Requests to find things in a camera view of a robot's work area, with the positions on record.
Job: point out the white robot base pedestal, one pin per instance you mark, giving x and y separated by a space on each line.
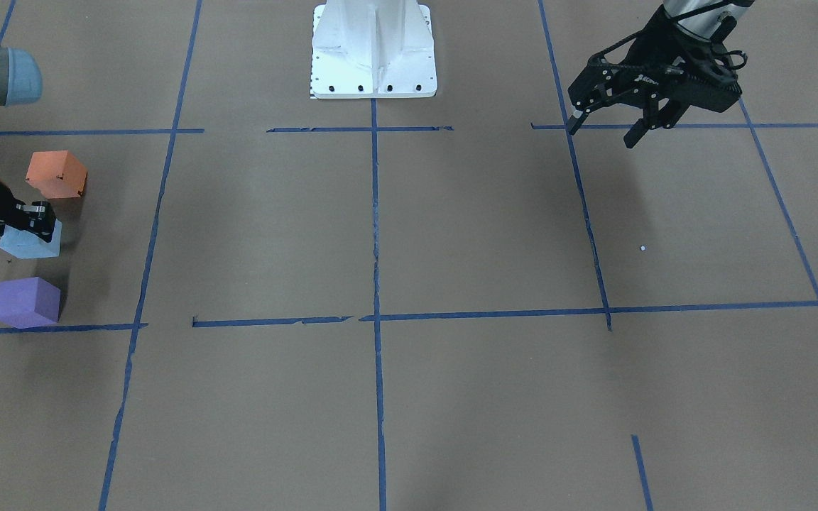
372 49

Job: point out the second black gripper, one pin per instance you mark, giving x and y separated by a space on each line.
649 51

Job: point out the purple foam block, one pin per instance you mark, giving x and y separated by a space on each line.
29 303

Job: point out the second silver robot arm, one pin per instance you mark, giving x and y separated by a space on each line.
677 61

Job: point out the orange foam block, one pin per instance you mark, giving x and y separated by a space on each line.
57 174

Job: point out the light blue foam block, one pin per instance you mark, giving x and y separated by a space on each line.
26 245

